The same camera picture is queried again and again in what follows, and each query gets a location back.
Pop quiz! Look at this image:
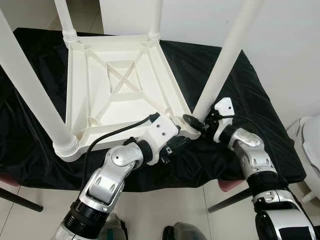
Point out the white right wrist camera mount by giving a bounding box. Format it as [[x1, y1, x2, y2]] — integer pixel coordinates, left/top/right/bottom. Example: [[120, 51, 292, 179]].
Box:
[[212, 97, 236, 143]]

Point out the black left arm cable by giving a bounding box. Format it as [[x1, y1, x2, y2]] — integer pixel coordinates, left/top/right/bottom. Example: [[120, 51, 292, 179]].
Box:
[[80, 112, 161, 191]]

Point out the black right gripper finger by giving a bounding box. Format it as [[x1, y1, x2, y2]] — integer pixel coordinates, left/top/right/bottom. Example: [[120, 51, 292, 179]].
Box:
[[182, 113, 205, 132]]

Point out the black table cloth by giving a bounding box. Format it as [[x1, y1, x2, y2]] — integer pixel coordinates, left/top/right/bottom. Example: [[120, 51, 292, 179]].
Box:
[[0, 27, 307, 192]]

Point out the white plastic chair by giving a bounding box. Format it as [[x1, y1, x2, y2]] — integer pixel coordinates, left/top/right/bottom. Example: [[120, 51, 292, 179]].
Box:
[[286, 116, 320, 203]]

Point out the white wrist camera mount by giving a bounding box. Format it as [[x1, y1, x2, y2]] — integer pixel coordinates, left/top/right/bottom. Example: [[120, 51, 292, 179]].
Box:
[[212, 97, 236, 143], [145, 112, 181, 165]]

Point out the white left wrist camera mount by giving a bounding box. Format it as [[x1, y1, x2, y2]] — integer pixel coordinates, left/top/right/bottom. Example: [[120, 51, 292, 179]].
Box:
[[145, 112, 181, 165]]

